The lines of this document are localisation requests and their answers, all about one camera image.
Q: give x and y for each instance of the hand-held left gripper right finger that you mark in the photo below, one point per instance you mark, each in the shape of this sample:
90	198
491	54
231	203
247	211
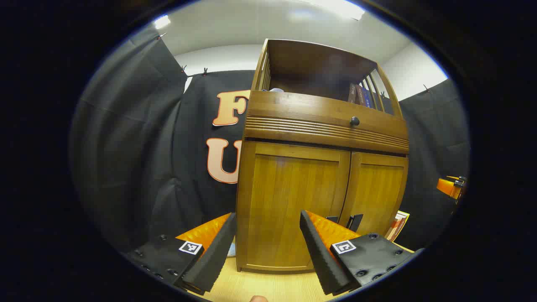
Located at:
319	256

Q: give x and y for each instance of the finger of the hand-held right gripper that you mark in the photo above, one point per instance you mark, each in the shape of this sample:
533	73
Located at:
448	188

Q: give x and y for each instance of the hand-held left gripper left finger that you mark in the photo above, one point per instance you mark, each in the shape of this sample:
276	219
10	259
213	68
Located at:
218	251

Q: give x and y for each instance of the wooden cabinet door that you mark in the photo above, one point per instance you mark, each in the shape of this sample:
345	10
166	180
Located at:
377	188
285	197

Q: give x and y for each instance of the wooden double-door shoe cabinet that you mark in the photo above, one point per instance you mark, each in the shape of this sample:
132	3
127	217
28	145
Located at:
310	63

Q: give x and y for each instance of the wooden cabinet drawer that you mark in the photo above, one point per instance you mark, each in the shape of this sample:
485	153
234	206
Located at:
302	113

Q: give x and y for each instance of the colourful magazine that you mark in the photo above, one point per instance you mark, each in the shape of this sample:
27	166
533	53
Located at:
397	225

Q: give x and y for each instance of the black drawer knob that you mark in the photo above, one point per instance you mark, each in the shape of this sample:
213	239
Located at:
355	121

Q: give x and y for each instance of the dark brown book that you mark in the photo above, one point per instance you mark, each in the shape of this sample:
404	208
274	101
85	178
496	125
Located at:
352	93

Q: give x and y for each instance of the pale blue shelf item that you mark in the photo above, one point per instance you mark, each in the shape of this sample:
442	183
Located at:
276	89

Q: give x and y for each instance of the small ceiling light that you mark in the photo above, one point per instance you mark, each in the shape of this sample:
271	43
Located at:
162	22

